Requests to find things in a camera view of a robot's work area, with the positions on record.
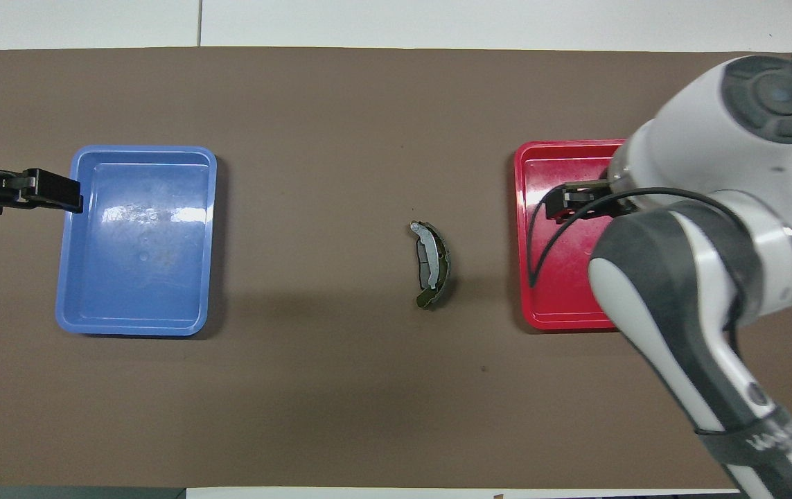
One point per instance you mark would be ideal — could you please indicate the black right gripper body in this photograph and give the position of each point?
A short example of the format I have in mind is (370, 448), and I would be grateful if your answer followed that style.
(593, 194)

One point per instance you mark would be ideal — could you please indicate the long curved brake pad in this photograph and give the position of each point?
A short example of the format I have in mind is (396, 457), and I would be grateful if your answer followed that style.
(445, 270)

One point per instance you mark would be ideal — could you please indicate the short grey brake pad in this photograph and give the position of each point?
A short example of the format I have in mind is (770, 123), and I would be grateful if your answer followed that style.
(429, 253)

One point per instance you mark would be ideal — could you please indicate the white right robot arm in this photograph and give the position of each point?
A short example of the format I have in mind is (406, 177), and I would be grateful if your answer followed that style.
(707, 229)

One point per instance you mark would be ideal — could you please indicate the red plastic tray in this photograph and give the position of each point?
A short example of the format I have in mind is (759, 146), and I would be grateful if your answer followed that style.
(565, 298)

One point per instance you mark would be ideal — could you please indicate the blue plastic tray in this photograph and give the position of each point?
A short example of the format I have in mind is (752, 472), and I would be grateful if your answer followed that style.
(139, 263)

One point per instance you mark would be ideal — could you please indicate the brown paper table mat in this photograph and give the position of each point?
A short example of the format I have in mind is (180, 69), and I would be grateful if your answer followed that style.
(340, 388)

